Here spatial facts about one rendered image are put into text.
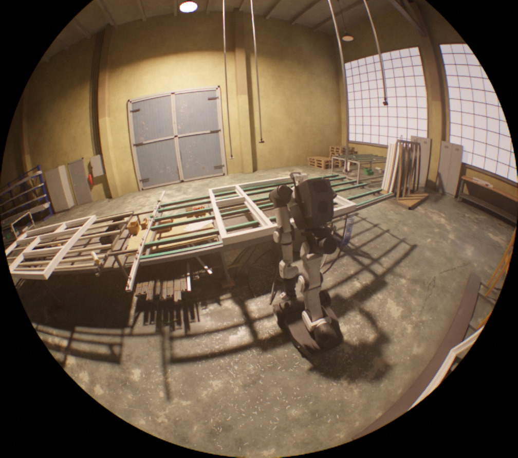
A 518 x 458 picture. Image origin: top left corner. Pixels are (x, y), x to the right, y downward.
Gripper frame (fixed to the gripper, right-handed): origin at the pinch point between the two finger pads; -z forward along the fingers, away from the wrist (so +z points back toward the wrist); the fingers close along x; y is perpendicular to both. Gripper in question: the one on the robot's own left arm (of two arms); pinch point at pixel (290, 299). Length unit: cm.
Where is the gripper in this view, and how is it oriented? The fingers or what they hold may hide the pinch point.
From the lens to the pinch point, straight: 136.6
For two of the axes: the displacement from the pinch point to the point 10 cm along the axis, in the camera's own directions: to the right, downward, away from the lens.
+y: -9.3, 0.9, -3.5
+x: -3.5, 0.5, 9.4
